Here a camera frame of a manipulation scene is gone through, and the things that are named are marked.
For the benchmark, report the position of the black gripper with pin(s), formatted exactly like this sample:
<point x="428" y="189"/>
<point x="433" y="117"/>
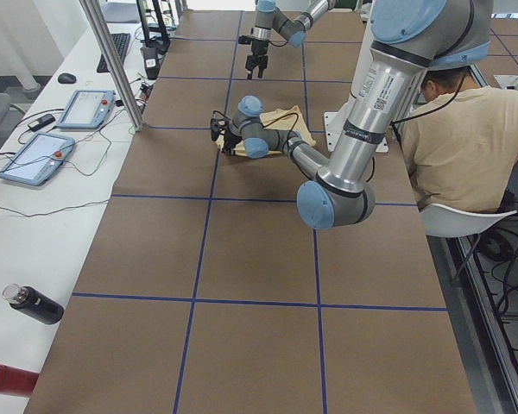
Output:
<point x="257" y="50"/>
<point x="230" y="139"/>

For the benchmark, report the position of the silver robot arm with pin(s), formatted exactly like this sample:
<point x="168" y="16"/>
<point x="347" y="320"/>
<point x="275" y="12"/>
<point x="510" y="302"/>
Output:
<point x="409" y="38"/>
<point x="270" y="18"/>

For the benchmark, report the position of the black device with label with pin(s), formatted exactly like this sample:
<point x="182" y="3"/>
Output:
<point x="151" y="62"/>

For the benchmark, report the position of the upper teach pendant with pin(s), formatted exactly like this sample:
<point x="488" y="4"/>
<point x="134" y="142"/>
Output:
<point x="87" y="109"/>

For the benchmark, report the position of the teach pendant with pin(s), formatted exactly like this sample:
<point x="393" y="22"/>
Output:
<point x="87" y="109"/>
<point x="38" y="159"/>

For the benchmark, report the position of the black computer mouse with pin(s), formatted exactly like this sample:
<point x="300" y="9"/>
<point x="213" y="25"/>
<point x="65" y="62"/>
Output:
<point x="66" y="79"/>

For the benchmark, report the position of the brown paper table cover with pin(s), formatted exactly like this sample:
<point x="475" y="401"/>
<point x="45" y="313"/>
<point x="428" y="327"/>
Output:
<point x="204" y="292"/>

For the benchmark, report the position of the lower teach pendant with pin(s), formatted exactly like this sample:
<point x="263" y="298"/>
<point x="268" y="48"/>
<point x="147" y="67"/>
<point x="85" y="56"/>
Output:
<point x="38" y="159"/>

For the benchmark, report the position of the seated person beige shirt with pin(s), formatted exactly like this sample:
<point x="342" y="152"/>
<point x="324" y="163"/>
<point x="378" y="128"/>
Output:
<point x="462" y="145"/>

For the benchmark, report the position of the white chair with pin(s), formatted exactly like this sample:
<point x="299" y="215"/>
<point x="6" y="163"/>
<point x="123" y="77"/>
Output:
<point x="442" y="221"/>

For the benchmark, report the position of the black water bottle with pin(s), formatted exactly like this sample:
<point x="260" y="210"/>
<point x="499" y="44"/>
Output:
<point x="33" y="303"/>

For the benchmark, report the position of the red fire extinguisher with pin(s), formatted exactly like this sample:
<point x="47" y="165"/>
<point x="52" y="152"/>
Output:
<point x="17" y="382"/>

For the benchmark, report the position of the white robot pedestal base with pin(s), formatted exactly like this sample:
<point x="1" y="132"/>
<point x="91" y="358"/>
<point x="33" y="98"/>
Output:
<point x="334" y="121"/>

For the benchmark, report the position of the aluminium frame post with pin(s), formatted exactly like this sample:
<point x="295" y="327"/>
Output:
<point x="102" y="34"/>

